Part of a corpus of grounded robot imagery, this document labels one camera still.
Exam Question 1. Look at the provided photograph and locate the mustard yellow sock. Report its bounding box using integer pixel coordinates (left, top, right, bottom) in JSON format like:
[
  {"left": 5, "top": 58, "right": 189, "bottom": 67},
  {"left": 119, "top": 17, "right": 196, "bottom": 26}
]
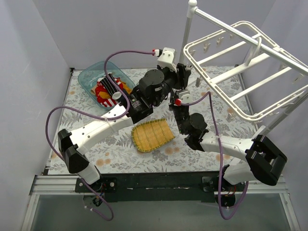
[
  {"left": 99, "top": 91, "right": 112, "bottom": 99},
  {"left": 120, "top": 82, "right": 132, "bottom": 94}
]

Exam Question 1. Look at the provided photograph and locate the black white striped sock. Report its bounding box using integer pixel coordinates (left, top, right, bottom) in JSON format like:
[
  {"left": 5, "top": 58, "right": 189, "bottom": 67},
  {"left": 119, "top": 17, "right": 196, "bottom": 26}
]
[{"left": 97, "top": 72, "right": 122, "bottom": 100}]

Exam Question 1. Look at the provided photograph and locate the red white striped sock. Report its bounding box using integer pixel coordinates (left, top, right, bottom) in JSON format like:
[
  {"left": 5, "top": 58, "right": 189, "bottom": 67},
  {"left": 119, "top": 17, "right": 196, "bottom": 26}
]
[
  {"left": 98, "top": 98, "right": 118, "bottom": 107},
  {"left": 114, "top": 78, "right": 123, "bottom": 90}
]

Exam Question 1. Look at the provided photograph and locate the red sock with white pattern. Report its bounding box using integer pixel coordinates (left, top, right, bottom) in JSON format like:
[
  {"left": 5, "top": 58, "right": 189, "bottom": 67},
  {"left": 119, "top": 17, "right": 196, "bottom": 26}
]
[{"left": 96, "top": 82, "right": 108, "bottom": 100}]

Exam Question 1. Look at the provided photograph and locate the beige striped sock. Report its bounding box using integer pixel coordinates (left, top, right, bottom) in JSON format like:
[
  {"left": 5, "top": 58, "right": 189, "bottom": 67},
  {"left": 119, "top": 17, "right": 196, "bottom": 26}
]
[{"left": 90, "top": 87, "right": 96, "bottom": 97}]

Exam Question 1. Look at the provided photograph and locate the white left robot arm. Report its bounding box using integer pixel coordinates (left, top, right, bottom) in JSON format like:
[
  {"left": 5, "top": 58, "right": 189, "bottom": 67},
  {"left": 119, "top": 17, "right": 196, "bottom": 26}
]
[{"left": 58, "top": 63, "right": 191, "bottom": 193}]

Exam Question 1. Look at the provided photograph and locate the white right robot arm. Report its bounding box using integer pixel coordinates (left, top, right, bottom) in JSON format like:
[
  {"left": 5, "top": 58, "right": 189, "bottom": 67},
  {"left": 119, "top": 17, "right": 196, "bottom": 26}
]
[{"left": 169, "top": 91, "right": 287, "bottom": 191}]

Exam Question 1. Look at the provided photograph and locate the white clip sock hanger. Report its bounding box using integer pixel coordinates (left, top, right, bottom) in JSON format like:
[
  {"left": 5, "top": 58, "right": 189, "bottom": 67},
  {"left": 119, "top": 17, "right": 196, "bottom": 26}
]
[{"left": 182, "top": 21, "right": 308, "bottom": 123}]

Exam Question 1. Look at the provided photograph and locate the woven bamboo tray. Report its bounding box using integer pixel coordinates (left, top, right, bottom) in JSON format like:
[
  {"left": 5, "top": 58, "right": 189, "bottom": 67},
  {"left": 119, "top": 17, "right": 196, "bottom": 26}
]
[{"left": 131, "top": 118, "right": 175, "bottom": 153}]

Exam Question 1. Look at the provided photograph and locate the white drying rack stand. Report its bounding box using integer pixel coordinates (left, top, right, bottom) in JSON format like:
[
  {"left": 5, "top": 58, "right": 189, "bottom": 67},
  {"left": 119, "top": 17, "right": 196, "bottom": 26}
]
[{"left": 180, "top": 0, "right": 308, "bottom": 150}]

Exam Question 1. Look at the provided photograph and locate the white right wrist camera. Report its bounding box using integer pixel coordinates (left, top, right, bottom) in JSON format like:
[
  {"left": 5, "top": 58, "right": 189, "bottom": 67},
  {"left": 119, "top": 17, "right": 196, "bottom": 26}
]
[{"left": 174, "top": 89, "right": 192, "bottom": 106}]

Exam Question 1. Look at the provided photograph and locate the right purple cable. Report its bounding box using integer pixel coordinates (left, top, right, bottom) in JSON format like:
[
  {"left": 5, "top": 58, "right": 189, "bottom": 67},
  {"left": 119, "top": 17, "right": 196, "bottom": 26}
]
[{"left": 180, "top": 91, "right": 249, "bottom": 220}]

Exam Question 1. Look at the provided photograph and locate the purple cable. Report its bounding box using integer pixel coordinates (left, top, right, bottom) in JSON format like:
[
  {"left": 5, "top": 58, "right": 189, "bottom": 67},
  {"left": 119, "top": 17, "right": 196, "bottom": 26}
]
[
  {"left": 45, "top": 50, "right": 159, "bottom": 221},
  {"left": 180, "top": 91, "right": 249, "bottom": 220}
]

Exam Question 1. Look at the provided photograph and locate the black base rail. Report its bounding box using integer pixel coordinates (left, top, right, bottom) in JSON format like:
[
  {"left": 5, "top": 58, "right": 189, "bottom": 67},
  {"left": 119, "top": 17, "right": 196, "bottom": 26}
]
[{"left": 77, "top": 171, "right": 238, "bottom": 203}]

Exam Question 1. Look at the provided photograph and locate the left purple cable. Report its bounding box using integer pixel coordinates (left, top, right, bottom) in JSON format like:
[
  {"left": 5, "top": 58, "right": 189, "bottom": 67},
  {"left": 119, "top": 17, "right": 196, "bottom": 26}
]
[{"left": 45, "top": 50, "right": 159, "bottom": 221}]

